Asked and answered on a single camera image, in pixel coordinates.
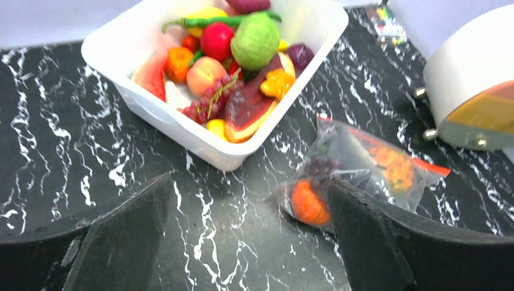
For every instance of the clear zip top bag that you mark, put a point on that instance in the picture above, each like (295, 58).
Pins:
(349, 146)

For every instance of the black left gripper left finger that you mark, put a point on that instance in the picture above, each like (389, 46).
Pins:
(109, 247)

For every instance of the dark toy grapes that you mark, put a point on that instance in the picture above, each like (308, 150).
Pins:
(318, 168)

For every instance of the purple toy sweet potato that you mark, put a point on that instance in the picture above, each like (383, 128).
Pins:
(249, 6)

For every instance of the red toy slice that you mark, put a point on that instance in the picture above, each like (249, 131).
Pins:
(150, 76)

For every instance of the white plastic food bin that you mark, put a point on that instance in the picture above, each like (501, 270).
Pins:
(125, 42)

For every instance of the yellow orange toy piece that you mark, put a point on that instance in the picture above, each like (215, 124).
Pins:
(277, 83)

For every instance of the orange toy pineapple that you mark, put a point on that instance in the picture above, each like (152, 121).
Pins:
(397, 168)

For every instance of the green toy cabbage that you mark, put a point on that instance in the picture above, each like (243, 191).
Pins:
(255, 42)

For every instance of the dark toy plum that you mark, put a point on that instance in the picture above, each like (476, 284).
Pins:
(301, 55)

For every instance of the orange toy tangerine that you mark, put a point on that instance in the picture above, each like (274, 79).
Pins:
(308, 207)

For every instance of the box of markers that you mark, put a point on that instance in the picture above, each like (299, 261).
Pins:
(387, 29)

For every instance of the white cylindrical drum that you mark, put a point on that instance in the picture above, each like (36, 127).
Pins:
(469, 84)

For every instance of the dark red toy meat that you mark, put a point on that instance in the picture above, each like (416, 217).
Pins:
(248, 107)

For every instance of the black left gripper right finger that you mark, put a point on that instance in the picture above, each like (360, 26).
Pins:
(385, 247)

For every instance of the yellow toy lemon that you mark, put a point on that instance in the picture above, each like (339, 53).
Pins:
(204, 13)

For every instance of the green toy chili pepper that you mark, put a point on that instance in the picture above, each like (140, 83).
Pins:
(231, 21)

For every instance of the peach toy fruit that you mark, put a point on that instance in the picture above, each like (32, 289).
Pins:
(202, 75)

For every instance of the red toy grape bunch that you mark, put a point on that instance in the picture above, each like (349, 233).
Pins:
(212, 103)

